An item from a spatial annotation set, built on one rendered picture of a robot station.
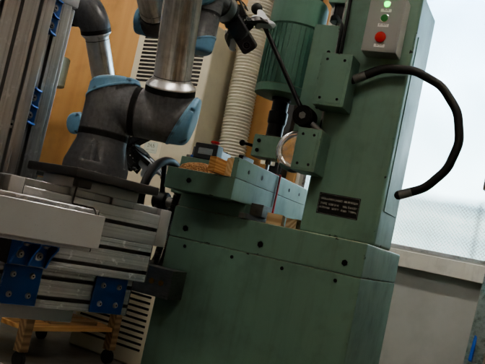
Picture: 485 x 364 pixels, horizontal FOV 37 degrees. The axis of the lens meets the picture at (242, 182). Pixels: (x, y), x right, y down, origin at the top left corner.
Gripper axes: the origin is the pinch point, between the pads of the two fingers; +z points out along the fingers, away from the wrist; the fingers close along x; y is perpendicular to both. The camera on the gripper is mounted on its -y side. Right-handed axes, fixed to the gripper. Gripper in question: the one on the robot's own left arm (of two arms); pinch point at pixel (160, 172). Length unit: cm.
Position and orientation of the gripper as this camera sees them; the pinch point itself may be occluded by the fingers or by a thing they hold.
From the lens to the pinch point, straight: 246.4
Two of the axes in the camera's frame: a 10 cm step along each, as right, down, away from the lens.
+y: -6.3, 7.6, 1.4
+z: 6.7, 6.3, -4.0
